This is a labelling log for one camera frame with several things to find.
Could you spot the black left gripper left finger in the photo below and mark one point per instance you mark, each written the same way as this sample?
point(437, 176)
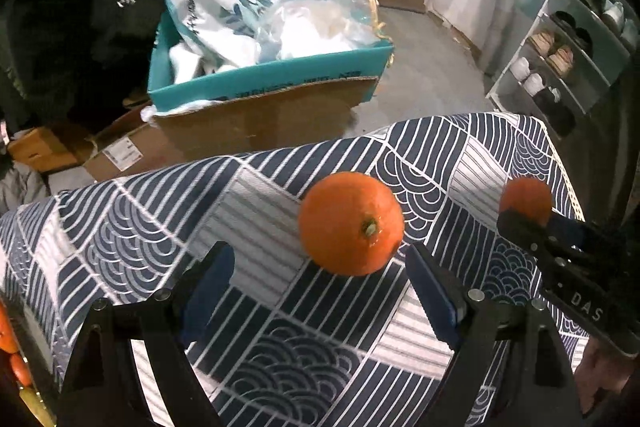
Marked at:
point(171, 320)

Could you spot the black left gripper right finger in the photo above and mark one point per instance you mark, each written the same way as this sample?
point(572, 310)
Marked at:
point(467, 321)

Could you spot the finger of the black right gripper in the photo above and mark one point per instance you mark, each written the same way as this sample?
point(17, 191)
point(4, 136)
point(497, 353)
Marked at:
point(526, 234)
point(574, 233)

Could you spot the small red-orange tangerine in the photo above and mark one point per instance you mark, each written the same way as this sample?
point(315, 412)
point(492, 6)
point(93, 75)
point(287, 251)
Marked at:
point(528, 196)

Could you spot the orange tangerine with stem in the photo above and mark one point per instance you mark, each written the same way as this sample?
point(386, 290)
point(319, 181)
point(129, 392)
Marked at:
point(350, 224)

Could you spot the large dark orange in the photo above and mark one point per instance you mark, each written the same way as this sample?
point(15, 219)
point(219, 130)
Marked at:
point(20, 369)

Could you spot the yellow-green pear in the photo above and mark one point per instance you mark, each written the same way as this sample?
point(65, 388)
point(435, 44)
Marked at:
point(33, 401)

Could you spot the round orange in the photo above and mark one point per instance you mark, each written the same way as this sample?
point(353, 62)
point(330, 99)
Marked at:
point(8, 342)

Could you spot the right hand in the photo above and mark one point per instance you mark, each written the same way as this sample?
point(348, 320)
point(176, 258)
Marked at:
point(601, 368)

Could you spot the blue white patterned tablecloth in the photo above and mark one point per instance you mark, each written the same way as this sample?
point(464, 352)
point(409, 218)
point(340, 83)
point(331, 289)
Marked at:
point(290, 344)

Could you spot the flat labelled cardboard box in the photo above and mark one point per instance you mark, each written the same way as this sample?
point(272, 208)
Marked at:
point(130, 146)

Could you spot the grey shoe rack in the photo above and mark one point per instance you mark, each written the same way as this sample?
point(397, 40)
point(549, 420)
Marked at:
point(567, 61)

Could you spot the grey crumpled clothing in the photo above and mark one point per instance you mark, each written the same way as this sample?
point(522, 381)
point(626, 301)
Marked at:
point(19, 185)

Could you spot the small cardboard box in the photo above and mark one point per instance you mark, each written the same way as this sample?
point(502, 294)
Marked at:
point(40, 149)

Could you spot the teal cardboard box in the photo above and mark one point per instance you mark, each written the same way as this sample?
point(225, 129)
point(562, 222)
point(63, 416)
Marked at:
point(224, 85)

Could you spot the brown cardboard box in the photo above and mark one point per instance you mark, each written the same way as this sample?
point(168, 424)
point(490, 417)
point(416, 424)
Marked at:
point(308, 113)

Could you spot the dark hanging coat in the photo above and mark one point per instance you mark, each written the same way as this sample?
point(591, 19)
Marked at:
point(74, 61)

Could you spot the clear plastic bag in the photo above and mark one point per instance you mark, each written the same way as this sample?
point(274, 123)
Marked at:
point(303, 28)

